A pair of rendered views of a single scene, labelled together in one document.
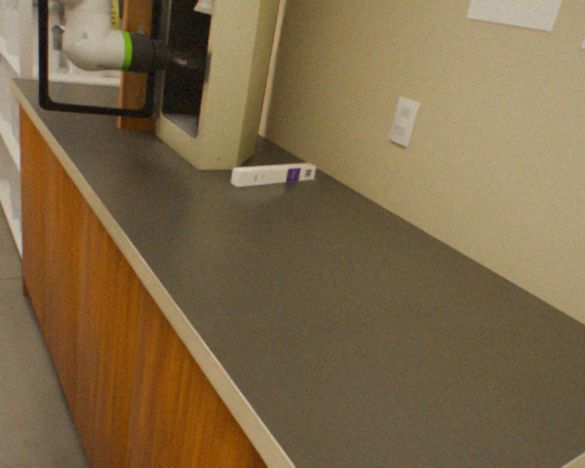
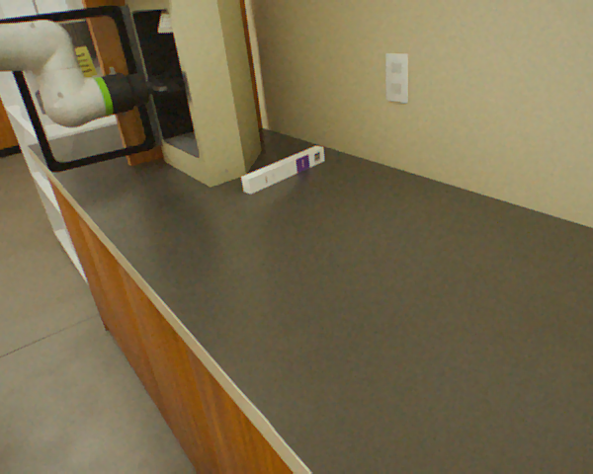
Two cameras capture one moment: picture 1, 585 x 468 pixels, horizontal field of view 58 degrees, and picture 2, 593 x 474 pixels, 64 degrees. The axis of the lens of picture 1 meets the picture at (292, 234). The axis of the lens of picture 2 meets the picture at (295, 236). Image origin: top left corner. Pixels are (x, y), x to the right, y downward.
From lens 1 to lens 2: 0.16 m
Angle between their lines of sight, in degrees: 7
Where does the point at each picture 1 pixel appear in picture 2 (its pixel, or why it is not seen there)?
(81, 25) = (52, 86)
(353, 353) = (401, 358)
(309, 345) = (353, 362)
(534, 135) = (540, 53)
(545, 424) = not seen: outside the picture
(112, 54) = (92, 104)
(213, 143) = (215, 158)
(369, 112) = (360, 78)
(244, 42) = (213, 49)
